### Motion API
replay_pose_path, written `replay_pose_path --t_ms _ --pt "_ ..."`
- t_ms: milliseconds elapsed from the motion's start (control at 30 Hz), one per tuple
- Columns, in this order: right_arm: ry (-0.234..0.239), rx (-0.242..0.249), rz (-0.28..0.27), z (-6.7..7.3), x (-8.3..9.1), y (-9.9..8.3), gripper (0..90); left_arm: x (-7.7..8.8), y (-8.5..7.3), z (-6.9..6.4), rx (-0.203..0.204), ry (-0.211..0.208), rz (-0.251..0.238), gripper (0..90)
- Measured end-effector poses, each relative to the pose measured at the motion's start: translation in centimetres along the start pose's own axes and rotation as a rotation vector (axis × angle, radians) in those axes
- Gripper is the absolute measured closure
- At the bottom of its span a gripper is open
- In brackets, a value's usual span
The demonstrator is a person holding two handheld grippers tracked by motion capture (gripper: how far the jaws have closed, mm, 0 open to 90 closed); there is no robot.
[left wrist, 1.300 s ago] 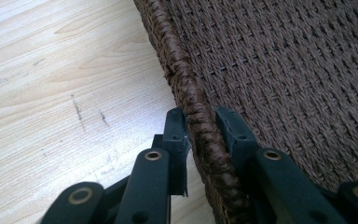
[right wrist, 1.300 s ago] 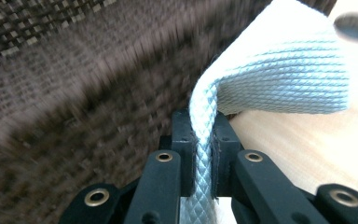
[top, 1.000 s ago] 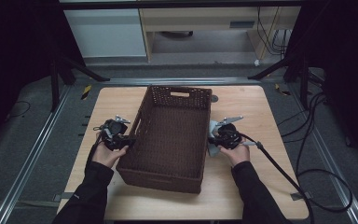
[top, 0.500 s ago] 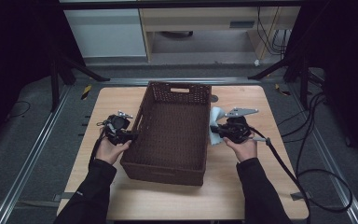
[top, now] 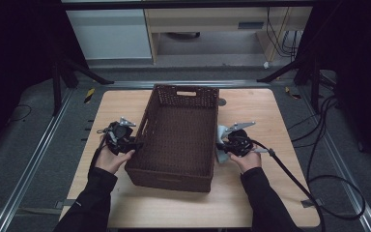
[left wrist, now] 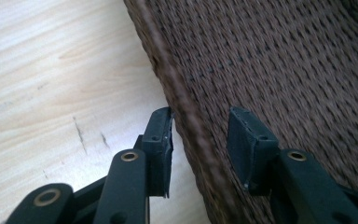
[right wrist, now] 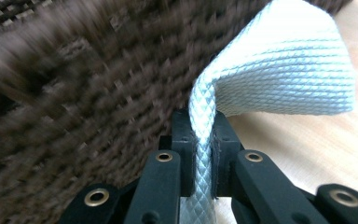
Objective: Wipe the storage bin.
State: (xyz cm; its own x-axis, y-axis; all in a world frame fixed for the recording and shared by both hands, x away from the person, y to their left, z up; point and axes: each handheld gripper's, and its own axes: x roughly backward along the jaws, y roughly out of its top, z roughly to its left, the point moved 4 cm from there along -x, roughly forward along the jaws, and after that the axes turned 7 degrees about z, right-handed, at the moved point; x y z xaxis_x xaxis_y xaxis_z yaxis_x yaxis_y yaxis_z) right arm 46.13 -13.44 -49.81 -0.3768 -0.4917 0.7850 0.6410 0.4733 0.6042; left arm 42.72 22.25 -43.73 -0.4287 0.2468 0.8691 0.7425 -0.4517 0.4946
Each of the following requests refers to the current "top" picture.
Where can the white cabinet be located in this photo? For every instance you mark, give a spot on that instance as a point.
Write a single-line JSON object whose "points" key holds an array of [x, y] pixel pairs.
{"points": [[109, 34]]}

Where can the dark curtain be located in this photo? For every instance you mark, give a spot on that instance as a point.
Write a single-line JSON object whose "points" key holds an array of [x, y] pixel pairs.
{"points": [[13, 48], [360, 64]]}

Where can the brown woven basket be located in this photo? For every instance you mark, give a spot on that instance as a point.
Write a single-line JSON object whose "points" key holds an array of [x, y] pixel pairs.
{"points": [[177, 141]]}

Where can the aluminium floor rail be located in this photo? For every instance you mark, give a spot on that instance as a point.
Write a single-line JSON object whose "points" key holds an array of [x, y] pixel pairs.
{"points": [[351, 193], [128, 84], [29, 167]]}

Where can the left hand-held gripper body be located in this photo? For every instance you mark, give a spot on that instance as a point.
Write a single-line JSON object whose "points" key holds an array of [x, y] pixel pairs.
{"points": [[119, 137]]}

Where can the grey box under desk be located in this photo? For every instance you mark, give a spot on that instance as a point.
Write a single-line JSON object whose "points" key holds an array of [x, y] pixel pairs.
{"points": [[251, 25]]}

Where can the grey metal table bracket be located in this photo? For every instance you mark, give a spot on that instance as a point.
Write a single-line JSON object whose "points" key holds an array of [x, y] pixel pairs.
{"points": [[64, 204], [314, 202]]}

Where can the person's right hand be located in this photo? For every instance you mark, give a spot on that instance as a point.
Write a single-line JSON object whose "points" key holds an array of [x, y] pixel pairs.
{"points": [[249, 162]]}

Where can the person's left hand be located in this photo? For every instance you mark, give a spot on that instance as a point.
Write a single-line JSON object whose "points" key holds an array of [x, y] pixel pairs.
{"points": [[108, 161]]}

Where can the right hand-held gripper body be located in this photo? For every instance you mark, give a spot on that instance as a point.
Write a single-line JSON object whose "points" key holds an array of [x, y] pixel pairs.
{"points": [[240, 145]]}

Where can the black metal stand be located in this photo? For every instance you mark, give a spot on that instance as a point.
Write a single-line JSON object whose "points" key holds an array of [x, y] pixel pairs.
{"points": [[56, 93], [315, 93]]}

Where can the dark object under desk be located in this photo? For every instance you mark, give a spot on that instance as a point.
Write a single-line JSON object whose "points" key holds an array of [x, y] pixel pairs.
{"points": [[183, 35]]}

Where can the light blue cloth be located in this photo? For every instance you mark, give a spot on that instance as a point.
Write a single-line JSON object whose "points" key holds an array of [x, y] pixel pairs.
{"points": [[221, 132]]}

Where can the white plug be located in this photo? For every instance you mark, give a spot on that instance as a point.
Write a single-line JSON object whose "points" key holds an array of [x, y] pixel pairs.
{"points": [[266, 64]]}

